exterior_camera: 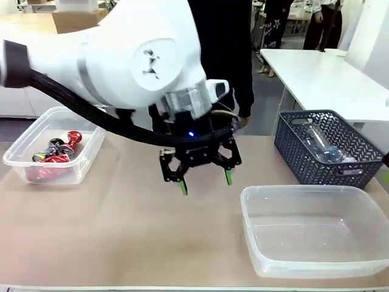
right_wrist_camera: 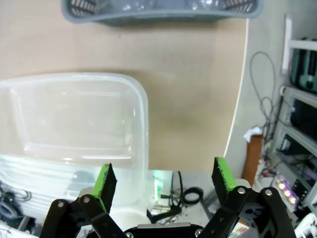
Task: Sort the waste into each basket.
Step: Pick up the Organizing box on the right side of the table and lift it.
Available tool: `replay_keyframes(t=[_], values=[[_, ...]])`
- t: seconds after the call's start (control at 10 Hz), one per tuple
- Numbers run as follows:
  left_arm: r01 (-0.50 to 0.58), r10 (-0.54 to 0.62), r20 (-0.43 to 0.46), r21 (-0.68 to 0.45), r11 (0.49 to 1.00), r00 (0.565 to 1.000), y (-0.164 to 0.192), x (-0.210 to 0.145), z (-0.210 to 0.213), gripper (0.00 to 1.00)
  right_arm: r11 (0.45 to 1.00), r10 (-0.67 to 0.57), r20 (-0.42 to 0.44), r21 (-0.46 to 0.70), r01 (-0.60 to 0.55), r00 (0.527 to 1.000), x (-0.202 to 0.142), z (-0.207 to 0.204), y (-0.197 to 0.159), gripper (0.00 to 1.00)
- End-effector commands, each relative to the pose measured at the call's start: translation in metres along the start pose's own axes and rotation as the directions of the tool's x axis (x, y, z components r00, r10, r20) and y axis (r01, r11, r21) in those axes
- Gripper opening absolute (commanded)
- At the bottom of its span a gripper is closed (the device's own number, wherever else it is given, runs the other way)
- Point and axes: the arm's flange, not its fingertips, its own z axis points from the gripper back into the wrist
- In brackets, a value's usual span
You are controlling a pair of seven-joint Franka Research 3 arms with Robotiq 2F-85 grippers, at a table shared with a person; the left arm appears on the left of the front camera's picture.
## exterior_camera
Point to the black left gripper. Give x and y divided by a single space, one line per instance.
194 137

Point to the clear plastic bin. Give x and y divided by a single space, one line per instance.
313 234
54 146

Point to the crushed clear plastic bottle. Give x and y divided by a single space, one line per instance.
351 165
322 141

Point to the person's left hand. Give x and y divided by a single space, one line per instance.
245 120

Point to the large white table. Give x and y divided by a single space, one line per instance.
328 79

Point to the crushed yellow silver can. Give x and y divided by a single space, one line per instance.
39 156

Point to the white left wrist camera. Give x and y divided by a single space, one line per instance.
219 88

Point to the crushed silver black can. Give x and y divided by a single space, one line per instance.
56 144

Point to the dark woven plastic basket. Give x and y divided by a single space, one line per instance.
328 152

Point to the wooden top white counter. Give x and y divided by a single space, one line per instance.
24 61

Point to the flattened red can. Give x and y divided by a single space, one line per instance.
56 159

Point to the crushed silver red can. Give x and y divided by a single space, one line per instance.
67 151

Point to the bystander in star-print dress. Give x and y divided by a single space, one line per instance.
275 21

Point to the bystander in white jacket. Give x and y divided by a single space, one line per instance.
323 24

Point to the cardboard box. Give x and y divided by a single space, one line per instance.
77 19

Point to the person in black top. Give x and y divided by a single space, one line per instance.
225 45

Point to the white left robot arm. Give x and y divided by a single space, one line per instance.
121 54

